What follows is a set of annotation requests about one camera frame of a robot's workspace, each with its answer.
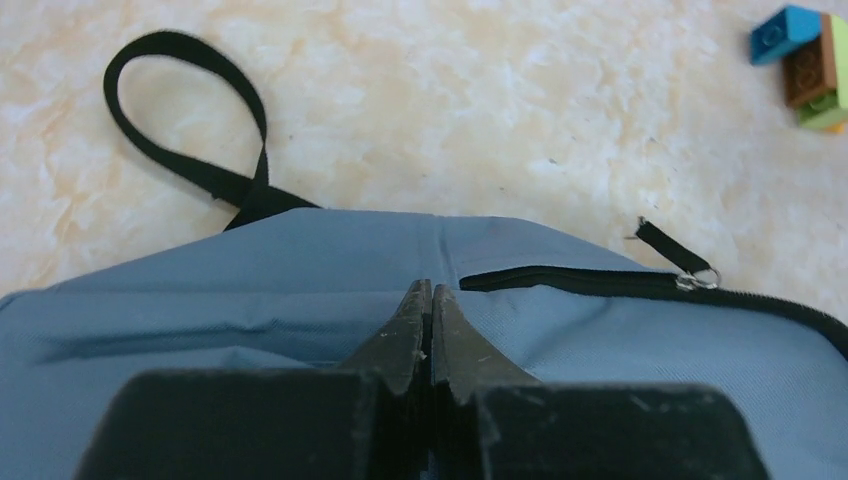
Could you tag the blue grey backpack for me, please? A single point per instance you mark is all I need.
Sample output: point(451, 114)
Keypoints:
point(294, 286)

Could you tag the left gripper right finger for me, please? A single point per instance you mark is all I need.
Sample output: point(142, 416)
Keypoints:
point(493, 420)

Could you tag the colourful block stack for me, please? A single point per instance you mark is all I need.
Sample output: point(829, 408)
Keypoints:
point(811, 47)

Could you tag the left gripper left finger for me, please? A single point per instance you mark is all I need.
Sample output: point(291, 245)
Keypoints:
point(361, 419)

